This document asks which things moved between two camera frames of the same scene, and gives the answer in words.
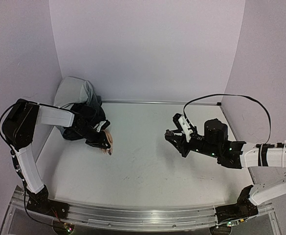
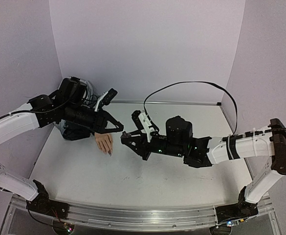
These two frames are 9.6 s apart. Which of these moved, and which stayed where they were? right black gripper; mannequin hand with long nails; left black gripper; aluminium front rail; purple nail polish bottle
Moved: right black gripper; purple nail polish bottle; left black gripper
Stayed: mannequin hand with long nails; aluminium front rail
